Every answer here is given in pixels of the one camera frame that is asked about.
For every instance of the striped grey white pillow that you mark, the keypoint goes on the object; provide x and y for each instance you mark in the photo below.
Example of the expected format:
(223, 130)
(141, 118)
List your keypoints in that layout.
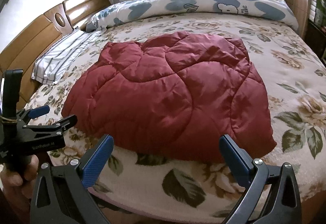
(51, 66)

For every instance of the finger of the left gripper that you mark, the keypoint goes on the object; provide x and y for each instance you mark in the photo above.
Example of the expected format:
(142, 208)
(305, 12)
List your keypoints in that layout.
(27, 115)
(59, 126)

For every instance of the left hand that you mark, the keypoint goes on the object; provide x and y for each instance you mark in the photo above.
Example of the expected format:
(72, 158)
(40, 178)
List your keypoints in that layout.
(18, 190)

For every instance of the wooden headboard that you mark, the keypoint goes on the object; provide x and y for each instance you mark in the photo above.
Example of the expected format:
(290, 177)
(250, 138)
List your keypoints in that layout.
(41, 34)

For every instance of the blue white patterned duvet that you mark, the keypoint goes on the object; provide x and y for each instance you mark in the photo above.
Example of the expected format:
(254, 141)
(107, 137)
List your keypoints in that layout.
(128, 11)

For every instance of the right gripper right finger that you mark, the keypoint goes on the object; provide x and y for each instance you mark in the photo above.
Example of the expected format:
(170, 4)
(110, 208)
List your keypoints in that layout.
(283, 203)

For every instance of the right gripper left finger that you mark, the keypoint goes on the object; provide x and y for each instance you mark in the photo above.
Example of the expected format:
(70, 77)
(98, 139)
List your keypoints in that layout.
(61, 192)

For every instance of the red quilted puffer coat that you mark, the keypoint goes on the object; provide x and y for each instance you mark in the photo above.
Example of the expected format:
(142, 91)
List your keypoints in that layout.
(175, 95)

